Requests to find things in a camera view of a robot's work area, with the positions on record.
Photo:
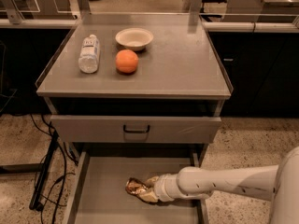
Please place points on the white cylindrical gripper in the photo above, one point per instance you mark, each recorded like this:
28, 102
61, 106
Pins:
163, 187

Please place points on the orange gold can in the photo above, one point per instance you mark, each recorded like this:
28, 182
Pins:
135, 186

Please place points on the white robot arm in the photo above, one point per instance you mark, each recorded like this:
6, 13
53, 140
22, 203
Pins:
278, 184

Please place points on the open grey middle drawer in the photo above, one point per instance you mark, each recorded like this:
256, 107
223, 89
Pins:
99, 195

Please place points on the grey top drawer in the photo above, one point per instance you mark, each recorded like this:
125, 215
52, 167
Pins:
108, 129

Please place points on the grey drawer cabinet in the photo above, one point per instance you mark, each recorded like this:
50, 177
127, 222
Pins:
178, 74

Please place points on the orange fruit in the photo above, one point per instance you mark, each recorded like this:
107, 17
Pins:
126, 61

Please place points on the clear plastic water bottle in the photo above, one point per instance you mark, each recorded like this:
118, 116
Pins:
88, 61

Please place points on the white paper bowl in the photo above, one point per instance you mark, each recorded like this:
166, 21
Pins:
135, 39

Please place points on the background grey workbench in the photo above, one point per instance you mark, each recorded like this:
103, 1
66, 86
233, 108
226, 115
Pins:
276, 11

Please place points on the black drawer handle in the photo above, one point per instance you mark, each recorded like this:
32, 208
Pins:
138, 131

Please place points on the black table leg frame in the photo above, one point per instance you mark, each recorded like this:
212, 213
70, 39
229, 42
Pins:
41, 169

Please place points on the white horizontal rail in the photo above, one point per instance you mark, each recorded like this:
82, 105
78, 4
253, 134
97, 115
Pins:
255, 27

